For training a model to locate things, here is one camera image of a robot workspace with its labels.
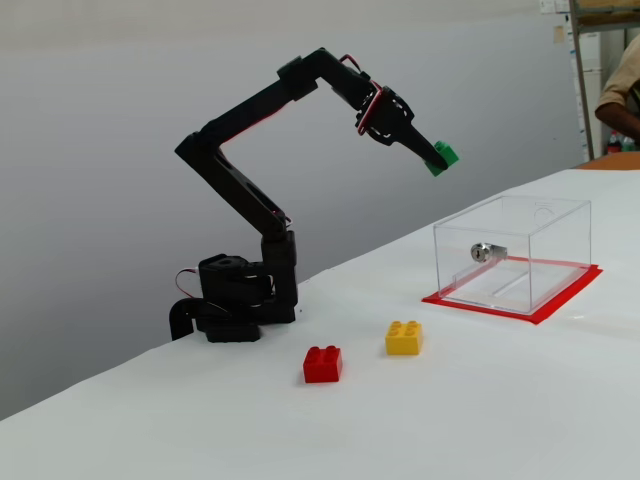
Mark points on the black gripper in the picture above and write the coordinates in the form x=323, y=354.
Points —
x=396, y=125

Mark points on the green lego brick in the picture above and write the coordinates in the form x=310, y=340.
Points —
x=451, y=156

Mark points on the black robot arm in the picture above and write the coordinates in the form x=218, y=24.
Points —
x=235, y=187

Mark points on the transparent acrylic box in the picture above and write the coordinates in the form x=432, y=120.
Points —
x=545, y=235

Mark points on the yellow lego brick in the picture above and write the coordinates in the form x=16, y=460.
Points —
x=403, y=342

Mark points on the red lego brick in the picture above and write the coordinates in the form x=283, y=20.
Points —
x=322, y=367

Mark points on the silver cam lock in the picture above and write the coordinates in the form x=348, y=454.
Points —
x=482, y=252

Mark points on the grey metal shelf rack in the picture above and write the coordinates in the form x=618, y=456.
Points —
x=580, y=75

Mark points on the yellow sticky note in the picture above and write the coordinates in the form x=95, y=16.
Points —
x=558, y=34

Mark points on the white cabinet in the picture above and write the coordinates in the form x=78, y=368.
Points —
x=592, y=60

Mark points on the red-capped cola bottle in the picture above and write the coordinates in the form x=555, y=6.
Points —
x=613, y=145

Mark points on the orange table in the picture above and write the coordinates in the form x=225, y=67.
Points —
x=612, y=162

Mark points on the green plastic bottle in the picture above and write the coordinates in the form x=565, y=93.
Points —
x=629, y=142

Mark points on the person's beige shirt torso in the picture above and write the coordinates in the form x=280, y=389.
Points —
x=625, y=80

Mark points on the red tape rectangle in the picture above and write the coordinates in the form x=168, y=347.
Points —
x=560, y=307

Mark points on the black table clamp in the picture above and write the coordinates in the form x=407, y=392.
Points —
x=180, y=320

